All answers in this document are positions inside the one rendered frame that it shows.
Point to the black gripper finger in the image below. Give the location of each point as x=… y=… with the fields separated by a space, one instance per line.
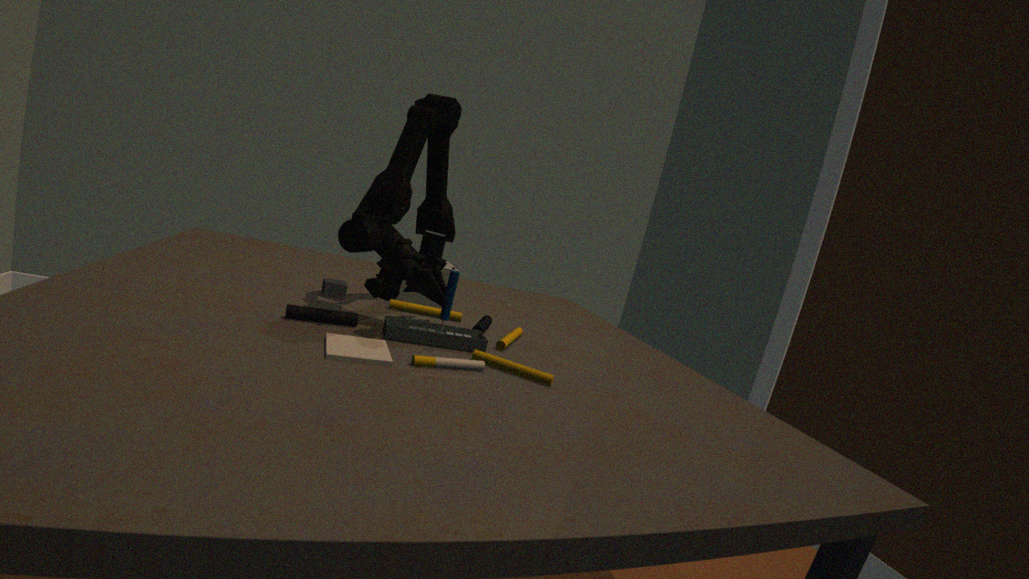
x=439 y=278
x=426 y=284

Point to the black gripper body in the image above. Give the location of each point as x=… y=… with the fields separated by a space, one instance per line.
x=405 y=261

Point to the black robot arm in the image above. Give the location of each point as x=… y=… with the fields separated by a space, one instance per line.
x=434 y=117

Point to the grey keyboard with keys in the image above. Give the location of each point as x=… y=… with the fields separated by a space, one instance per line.
x=431 y=334

